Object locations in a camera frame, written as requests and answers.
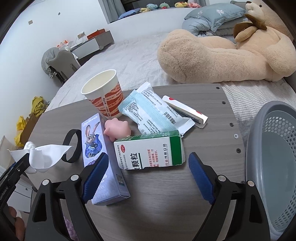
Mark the grey curtain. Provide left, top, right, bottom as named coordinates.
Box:
left=98, top=0, right=125, bottom=24

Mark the black elastic band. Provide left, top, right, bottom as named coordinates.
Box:
left=62, top=129, right=82, bottom=164

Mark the white red box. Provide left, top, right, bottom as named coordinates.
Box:
left=162, top=95, right=208, bottom=128

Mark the person left hand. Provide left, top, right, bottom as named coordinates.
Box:
left=9, top=206, right=25, bottom=241

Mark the red white paper cup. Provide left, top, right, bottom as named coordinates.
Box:
left=81, top=69, right=123, bottom=119

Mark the white tissue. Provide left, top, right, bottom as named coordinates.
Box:
left=9, top=142, right=72, bottom=174

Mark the purple rabbit toothpaste box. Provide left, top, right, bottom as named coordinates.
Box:
left=81, top=114, right=130, bottom=206

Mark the grey flowered pillow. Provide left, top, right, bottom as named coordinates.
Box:
left=184, top=3, right=246, bottom=32

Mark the row of plush toys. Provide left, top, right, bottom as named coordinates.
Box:
left=139, top=1, right=202, bottom=13

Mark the grey perforated trash basket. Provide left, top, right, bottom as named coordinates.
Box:
left=245, top=101, right=295, bottom=240

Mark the green white medicine box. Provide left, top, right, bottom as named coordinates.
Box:
left=113, top=130, right=185, bottom=170

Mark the red box on desk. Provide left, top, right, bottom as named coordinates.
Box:
left=87, top=29, right=105, bottom=40

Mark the grey chair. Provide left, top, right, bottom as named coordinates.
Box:
left=41, top=47, right=81, bottom=84

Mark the light blue mask packet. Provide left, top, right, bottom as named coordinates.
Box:
left=118, top=82, right=195, bottom=136

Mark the yellow bag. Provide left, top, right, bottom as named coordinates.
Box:
left=14, top=96, right=49, bottom=149

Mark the pink pig toy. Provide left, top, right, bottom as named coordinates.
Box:
left=103, top=118, right=132, bottom=142

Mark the rolled grey blue duvet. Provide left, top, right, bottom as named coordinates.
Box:
left=182, top=18, right=236, bottom=43

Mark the large beige teddy bear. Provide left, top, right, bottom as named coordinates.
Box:
left=157, top=1, right=295, bottom=83

